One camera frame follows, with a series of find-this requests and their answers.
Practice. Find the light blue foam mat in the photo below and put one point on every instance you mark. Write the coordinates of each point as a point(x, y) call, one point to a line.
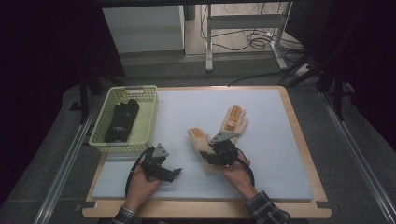
point(264, 161)

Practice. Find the plain beige orange-tipped glove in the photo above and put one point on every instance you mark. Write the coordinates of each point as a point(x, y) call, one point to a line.
point(199, 140)

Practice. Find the black stand post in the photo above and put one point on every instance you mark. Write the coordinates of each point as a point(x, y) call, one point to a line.
point(339, 99)
point(84, 99)

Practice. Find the white cabinet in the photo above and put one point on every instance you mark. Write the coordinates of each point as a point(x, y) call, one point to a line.
point(143, 28)

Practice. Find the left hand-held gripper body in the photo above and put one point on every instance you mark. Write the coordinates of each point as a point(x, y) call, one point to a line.
point(154, 166)

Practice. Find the yellow-green plastic basket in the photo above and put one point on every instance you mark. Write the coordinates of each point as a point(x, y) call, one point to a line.
point(141, 124)

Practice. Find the aluminium rail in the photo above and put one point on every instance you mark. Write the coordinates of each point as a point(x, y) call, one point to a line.
point(62, 171)
point(358, 155)

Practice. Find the person's right hand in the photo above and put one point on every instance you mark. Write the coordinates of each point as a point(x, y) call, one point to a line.
point(236, 179)

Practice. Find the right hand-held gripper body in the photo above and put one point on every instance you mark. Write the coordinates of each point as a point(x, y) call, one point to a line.
point(225, 154)

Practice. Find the white power strip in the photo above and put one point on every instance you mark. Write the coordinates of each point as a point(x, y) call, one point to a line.
point(302, 70)

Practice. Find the grey metal desk frame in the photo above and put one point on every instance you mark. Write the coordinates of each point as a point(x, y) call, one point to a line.
point(246, 21)

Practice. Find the person's left hand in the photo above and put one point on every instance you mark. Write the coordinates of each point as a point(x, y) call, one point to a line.
point(141, 191)

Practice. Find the dark curtain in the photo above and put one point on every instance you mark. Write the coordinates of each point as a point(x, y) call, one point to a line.
point(46, 62)
point(358, 46)

